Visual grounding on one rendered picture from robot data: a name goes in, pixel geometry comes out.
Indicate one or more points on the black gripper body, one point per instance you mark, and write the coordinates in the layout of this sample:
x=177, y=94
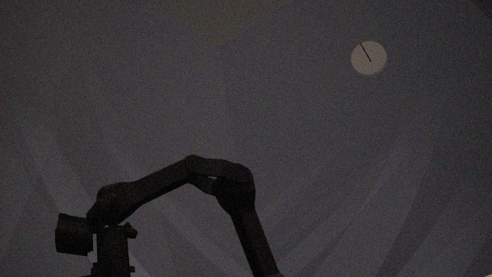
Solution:
x=120, y=265

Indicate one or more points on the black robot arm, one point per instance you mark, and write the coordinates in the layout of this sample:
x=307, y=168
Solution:
x=233, y=188

